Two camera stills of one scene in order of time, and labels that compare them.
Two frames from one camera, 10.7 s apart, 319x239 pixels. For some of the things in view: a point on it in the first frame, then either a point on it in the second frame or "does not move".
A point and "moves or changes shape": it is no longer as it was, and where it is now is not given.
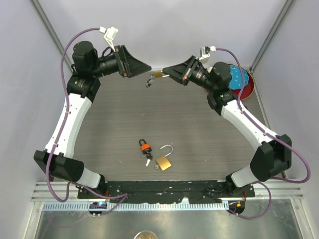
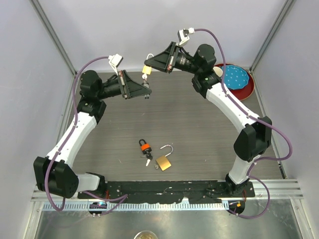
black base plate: [171, 192] does not move
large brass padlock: [163, 161] does not move
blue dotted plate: [236, 82] does not move
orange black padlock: [146, 147] does not move
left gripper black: [128, 65] -> [132, 89]
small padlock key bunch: [150, 81] -> [146, 83]
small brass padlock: [158, 74] moves or changes shape
